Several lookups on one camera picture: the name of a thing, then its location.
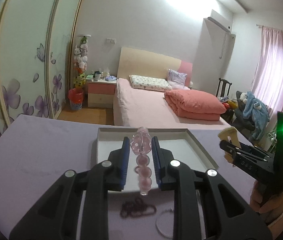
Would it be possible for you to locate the small lilac pillow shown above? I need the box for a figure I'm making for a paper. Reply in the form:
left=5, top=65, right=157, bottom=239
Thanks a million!
left=167, top=69, right=188, bottom=89

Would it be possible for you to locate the grey shallow tray box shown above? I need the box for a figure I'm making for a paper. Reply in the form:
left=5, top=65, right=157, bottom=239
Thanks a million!
left=96, top=127, right=218, bottom=193

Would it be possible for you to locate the plush toy tower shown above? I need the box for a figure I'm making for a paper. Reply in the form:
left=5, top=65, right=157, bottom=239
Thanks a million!
left=73, top=35, right=91, bottom=88

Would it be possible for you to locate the folded coral duvet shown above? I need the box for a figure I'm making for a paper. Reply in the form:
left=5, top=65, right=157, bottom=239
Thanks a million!
left=164, top=89, right=227, bottom=121

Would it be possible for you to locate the pink beige nightstand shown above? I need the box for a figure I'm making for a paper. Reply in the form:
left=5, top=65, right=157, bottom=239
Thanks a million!
left=86, top=79, right=117, bottom=108

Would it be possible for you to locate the red waste bin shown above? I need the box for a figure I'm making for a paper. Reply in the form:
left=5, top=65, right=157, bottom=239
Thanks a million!
left=68, top=88, right=84, bottom=111

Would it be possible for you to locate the person's right hand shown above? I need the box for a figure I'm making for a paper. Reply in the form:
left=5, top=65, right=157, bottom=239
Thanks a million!
left=249, top=180, right=283, bottom=224

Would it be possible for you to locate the thin silver bangle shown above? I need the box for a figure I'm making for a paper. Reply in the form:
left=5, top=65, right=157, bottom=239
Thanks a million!
left=156, top=208, right=174, bottom=239

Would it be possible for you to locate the white wall socket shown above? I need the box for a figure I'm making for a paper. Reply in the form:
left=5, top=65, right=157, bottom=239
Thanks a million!
left=106, top=38, right=116, bottom=44

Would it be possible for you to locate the cream yellow wristwatch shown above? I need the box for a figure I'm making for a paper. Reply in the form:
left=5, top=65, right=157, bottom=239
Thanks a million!
left=218, top=126, right=241, bottom=164

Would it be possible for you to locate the dark wooden chair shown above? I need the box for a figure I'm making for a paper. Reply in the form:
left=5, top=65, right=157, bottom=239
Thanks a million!
left=216, top=78, right=232, bottom=98

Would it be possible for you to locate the pink bead bracelet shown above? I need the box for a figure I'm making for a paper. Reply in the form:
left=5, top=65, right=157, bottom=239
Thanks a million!
left=130, top=126, right=153, bottom=196

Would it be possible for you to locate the beige pink headboard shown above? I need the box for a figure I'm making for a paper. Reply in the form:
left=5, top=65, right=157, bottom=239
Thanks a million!
left=117, top=47, right=192, bottom=86

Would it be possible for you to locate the floral white pillow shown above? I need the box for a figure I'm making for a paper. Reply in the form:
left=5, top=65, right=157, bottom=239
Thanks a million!
left=129, top=75, right=172, bottom=92

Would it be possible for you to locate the white air conditioner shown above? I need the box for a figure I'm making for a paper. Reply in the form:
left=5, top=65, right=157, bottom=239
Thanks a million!
left=191, top=10, right=235, bottom=94

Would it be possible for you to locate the bed with pink sheet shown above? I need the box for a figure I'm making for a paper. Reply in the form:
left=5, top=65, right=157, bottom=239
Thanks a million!
left=113, top=78, right=230, bottom=129

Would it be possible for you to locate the purple table cloth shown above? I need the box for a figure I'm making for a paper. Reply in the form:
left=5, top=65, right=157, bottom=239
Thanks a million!
left=0, top=114, right=283, bottom=240

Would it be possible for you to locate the floral sliding wardrobe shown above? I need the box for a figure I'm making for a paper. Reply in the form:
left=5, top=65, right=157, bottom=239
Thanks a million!
left=0, top=0, right=82, bottom=137

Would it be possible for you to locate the white mug on nightstand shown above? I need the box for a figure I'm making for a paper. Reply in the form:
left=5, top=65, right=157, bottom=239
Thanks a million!
left=94, top=72, right=102, bottom=81

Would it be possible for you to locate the pink window curtain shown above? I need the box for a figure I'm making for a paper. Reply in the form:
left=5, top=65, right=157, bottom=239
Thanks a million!
left=251, top=26, right=283, bottom=119

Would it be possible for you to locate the blue clothes pile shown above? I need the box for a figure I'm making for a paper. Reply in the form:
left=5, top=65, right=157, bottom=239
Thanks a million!
left=235, top=91, right=270, bottom=141

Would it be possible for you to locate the dark red bead necklace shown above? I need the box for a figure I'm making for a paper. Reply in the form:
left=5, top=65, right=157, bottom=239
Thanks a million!
left=119, top=197, right=157, bottom=218

